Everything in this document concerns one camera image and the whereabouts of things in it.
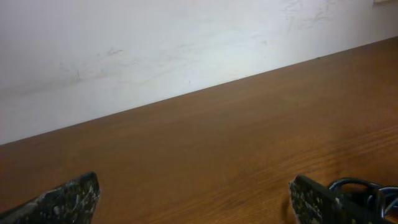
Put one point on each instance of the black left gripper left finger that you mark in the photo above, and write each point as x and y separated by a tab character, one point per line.
74	201

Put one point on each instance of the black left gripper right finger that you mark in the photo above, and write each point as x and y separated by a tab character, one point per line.
344	201

